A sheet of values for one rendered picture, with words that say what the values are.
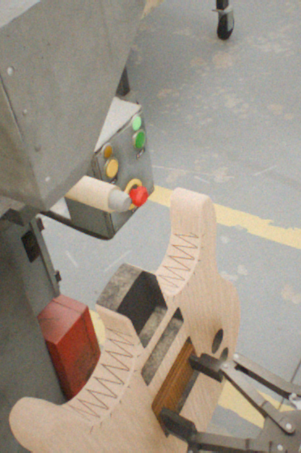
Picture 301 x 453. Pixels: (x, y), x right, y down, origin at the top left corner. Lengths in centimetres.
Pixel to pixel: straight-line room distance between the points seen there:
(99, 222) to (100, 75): 63
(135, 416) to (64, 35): 44
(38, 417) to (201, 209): 29
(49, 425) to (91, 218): 59
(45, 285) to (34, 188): 89
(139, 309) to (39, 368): 75
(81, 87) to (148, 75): 297
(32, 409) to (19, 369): 76
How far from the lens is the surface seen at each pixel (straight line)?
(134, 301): 67
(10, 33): 43
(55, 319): 143
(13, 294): 124
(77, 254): 244
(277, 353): 207
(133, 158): 111
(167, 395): 80
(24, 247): 126
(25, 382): 140
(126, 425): 73
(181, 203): 72
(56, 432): 61
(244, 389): 80
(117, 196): 69
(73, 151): 50
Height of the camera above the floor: 170
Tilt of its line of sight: 43 degrees down
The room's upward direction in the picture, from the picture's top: 9 degrees counter-clockwise
